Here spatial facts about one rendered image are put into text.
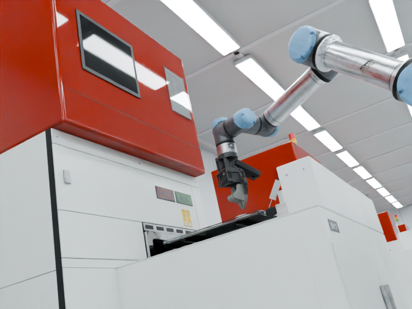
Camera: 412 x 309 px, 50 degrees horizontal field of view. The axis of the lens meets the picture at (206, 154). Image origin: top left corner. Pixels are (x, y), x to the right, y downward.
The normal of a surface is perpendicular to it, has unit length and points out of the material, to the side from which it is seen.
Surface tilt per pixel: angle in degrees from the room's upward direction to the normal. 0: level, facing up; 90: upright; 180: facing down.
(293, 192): 90
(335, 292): 90
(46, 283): 90
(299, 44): 84
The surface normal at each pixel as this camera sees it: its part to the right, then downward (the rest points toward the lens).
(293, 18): 0.20, 0.91
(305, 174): -0.50, -0.22
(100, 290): 0.84, -0.34
